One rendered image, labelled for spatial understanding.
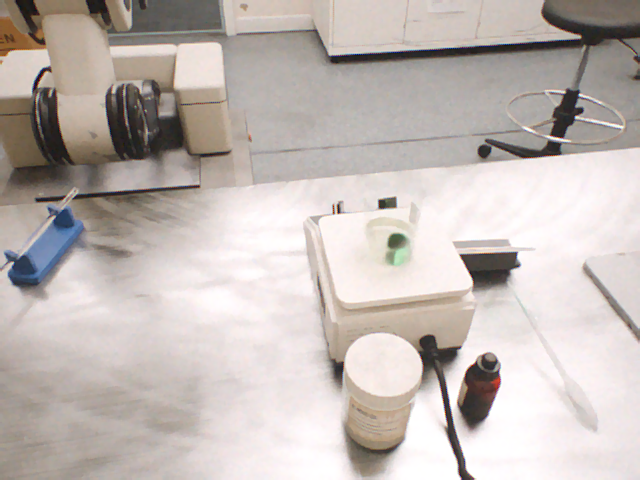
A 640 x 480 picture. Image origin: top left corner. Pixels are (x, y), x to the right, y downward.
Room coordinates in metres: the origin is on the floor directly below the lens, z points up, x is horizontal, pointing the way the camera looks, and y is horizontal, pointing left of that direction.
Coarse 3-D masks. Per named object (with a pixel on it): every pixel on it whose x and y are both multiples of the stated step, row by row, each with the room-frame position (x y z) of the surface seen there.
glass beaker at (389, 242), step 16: (384, 176) 0.38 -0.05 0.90; (400, 176) 0.38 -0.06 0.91; (416, 176) 0.37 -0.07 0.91; (368, 192) 0.37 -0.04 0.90; (384, 192) 0.38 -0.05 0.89; (400, 192) 0.38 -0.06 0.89; (416, 192) 0.36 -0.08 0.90; (368, 208) 0.34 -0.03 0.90; (384, 208) 0.38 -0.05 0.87; (400, 208) 0.33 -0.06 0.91; (416, 208) 0.34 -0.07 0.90; (368, 224) 0.34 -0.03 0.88; (384, 224) 0.33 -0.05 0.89; (400, 224) 0.33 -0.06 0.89; (416, 224) 0.34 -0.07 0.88; (368, 240) 0.34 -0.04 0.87; (384, 240) 0.33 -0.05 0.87; (400, 240) 0.33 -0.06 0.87; (368, 256) 0.34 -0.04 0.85; (384, 256) 0.33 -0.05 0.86; (400, 256) 0.33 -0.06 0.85
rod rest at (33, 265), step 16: (48, 208) 0.48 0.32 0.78; (64, 208) 0.48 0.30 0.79; (64, 224) 0.48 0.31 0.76; (80, 224) 0.48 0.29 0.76; (48, 240) 0.45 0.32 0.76; (64, 240) 0.45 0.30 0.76; (32, 256) 0.43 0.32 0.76; (48, 256) 0.43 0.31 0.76; (16, 272) 0.40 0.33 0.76; (32, 272) 0.40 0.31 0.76
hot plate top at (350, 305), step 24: (336, 216) 0.41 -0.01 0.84; (360, 216) 0.41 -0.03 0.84; (432, 216) 0.41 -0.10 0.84; (336, 240) 0.37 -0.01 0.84; (432, 240) 0.37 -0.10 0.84; (336, 264) 0.34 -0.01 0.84; (360, 264) 0.34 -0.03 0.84; (432, 264) 0.34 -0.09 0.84; (456, 264) 0.34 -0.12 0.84; (336, 288) 0.31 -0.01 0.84; (360, 288) 0.31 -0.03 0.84; (384, 288) 0.31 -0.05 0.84; (408, 288) 0.31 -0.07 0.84; (432, 288) 0.31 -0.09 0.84; (456, 288) 0.31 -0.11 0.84
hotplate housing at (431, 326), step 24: (312, 240) 0.40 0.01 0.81; (312, 264) 0.40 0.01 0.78; (336, 312) 0.30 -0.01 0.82; (360, 312) 0.30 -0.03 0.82; (384, 312) 0.30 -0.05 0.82; (408, 312) 0.30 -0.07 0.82; (432, 312) 0.30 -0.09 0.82; (456, 312) 0.31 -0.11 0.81; (336, 336) 0.29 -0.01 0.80; (360, 336) 0.29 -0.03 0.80; (408, 336) 0.30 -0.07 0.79; (432, 336) 0.30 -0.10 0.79; (456, 336) 0.31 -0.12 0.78; (336, 360) 0.29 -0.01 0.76; (432, 360) 0.28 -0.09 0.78
